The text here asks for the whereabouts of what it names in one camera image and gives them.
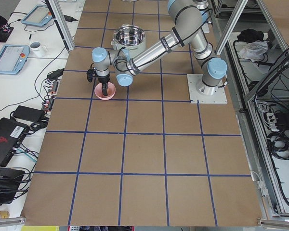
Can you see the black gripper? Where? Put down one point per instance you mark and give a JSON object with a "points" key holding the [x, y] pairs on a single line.
{"points": [[104, 79]]}

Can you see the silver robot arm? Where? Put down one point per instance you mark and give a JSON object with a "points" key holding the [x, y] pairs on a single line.
{"points": [[188, 22]]}

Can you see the light green electric pot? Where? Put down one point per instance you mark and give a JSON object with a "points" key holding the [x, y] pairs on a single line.
{"points": [[130, 36]]}

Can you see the pink bowl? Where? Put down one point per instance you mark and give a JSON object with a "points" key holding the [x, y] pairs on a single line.
{"points": [[111, 91]]}

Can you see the white mug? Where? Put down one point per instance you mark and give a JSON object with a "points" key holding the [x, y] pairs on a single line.
{"points": [[38, 49]]}

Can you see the black power brick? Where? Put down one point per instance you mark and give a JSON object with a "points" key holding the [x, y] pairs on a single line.
{"points": [[28, 114]]}

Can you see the teach pendant far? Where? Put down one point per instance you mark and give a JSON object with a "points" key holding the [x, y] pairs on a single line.
{"points": [[39, 16]]}

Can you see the teach pendant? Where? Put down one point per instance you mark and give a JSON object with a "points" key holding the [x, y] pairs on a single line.
{"points": [[39, 16], [13, 58]]}

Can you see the teach pendant near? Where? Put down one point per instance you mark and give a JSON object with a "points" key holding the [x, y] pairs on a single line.
{"points": [[13, 58]]}

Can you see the aluminium frame post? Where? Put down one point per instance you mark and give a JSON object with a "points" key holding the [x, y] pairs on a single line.
{"points": [[58, 16]]}

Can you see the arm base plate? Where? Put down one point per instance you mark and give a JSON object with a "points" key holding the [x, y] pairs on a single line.
{"points": [[202, 94]]}

